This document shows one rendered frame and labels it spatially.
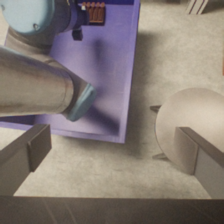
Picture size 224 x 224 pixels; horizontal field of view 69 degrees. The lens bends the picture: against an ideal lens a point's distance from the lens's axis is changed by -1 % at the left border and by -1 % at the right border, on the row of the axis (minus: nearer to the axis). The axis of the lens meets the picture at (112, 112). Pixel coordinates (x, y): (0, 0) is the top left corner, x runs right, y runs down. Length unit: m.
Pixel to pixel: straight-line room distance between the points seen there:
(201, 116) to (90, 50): 0.51
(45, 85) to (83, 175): 0.71
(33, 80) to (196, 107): 0.56
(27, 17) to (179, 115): 0.53
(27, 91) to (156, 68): 0.80
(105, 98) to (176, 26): 0.63
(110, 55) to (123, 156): 0.49
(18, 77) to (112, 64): 0.53
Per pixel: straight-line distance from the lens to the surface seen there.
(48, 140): 0.17
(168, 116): 0.63
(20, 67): 0.21
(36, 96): 0.23
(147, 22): 1.08
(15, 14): 0.38
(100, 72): 0.70
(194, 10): 1.14
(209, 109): 0.68
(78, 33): 0.61
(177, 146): 0.17
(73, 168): 0.92
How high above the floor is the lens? 0.86
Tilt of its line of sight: 79 degrees down
